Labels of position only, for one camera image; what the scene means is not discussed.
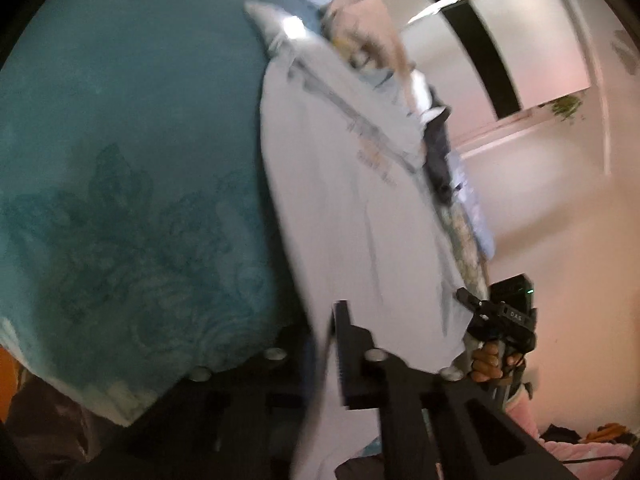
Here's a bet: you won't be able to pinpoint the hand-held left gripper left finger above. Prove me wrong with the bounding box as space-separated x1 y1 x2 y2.
75 347 322 480

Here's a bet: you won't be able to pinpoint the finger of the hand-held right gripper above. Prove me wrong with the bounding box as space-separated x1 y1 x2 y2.
455 287 495 317

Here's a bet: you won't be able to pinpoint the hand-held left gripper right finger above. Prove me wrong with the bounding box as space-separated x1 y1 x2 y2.
332 300 571 480

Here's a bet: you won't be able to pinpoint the light blue garment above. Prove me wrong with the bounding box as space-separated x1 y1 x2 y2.
244 0 483 480

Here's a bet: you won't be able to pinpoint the beige fuzzy sweater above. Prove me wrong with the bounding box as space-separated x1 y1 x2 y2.
320 0 418 116

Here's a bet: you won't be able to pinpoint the person's right hand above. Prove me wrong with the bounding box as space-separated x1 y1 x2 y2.
470 342 526 383

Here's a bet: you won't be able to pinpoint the black garment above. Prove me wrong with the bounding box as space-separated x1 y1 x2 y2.
422 95 463 202

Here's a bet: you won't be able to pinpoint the pink cloth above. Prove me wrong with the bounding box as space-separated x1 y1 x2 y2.
542 425 638 468

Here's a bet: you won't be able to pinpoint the white garment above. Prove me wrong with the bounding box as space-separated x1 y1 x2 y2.
410 72 442 122

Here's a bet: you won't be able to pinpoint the white wardrobe with black stripe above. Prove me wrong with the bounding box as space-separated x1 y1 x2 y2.
395 0 616 176

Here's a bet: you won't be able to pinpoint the teal floral blanket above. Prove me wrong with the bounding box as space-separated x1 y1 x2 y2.
0 0 321 426

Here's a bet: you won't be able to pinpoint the green leaf wall sticker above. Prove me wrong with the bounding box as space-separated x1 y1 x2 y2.
540 94 586 123

